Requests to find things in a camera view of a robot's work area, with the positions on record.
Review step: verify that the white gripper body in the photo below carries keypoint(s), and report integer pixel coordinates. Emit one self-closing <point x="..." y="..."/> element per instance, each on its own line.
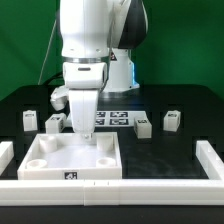
<point x="84" y="83"/>

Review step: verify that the white square table top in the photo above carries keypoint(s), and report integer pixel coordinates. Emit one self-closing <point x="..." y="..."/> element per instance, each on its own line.
<point x="69" y="156"/>

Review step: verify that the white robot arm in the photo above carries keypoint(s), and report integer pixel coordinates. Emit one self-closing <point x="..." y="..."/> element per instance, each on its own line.
<point x="97" y="38"/>

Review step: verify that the fiducial marker sheet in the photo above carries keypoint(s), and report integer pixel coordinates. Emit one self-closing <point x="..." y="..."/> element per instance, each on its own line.
<point x="118" y="118"/>

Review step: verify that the white U-shaped obstacle fence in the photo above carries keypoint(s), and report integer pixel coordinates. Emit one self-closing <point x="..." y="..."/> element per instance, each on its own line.
<point x="124" y="191"/>

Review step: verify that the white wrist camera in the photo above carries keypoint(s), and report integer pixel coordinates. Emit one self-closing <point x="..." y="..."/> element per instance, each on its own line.
<point x="59" y="98"/>

